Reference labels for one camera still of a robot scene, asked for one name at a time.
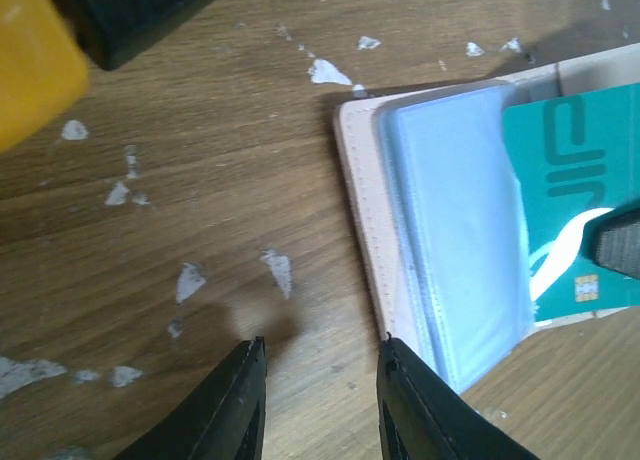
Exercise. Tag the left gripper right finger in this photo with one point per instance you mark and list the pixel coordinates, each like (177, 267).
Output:
(421, 417)

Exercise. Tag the beige card holder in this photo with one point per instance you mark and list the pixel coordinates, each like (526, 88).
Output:
(440, 215)

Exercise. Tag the orange bin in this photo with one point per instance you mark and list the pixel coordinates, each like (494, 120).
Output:
(43, 71)

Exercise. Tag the black bin right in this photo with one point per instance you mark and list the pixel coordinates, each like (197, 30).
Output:
(113, 32)

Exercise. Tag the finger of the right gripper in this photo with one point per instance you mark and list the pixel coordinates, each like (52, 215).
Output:
(611, 241)

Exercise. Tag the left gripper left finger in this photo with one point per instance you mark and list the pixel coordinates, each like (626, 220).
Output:
(222, 418)

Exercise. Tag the teal VIP card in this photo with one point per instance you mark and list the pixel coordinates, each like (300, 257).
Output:
(577, 160)

